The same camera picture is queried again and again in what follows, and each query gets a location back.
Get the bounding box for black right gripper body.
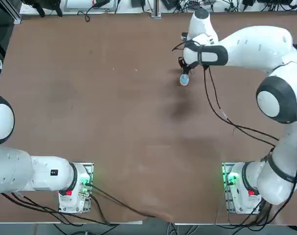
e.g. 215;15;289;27
178;57;198;75

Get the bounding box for aluminium profile bar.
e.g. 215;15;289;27
0;0;22;24

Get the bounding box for black base cable bundle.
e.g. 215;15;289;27
214;195;297;234
0;192;117;226

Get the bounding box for white tray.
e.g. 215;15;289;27
64;0;116;12

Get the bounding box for black stand legs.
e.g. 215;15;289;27
22;0;64;18

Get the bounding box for black cable with white tag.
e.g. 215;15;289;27
202;64;279;147

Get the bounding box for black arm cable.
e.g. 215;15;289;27
207;66;279;142

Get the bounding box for black looped cable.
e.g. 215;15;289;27
83;4;98;23

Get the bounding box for aluminium profile post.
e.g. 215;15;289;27
150;0;162;19

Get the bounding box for blue call bell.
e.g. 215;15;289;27
179;73;190;86

